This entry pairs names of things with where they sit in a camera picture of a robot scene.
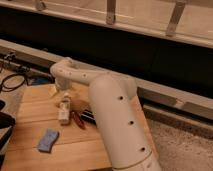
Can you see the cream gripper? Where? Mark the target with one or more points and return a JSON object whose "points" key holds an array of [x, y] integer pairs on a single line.
{"points": [[53, 90]]}

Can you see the white plastic bottle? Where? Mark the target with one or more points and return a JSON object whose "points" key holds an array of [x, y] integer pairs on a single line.
{"points": [[64, 110]]}

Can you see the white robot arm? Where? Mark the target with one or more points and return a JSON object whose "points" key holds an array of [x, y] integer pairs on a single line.
{"points": [[110, 97]]}

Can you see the black white striped block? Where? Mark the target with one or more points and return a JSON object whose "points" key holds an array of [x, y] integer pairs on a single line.
{"points": [[88, 116]]}

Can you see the blue sponge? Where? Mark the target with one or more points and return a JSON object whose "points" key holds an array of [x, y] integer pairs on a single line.
{"points": [[47, 141]]}

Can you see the black object at left edge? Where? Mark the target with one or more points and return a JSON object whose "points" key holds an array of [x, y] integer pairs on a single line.
{"points": [[6, 121]]}

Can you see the wooden board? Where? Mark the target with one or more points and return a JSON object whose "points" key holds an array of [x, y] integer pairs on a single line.
{"points": [[75, 149]]}

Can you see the metal rail frame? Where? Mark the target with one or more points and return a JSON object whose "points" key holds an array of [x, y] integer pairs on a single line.
{"points": [[187, 21]]}

